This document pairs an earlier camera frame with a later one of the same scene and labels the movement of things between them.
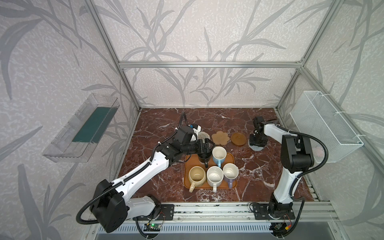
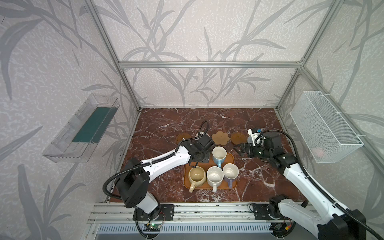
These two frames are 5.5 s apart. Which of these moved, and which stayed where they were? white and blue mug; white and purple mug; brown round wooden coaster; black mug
Moved: black mug
Stayed: white and purple mug; white and blue mug; brown round wooden coaster
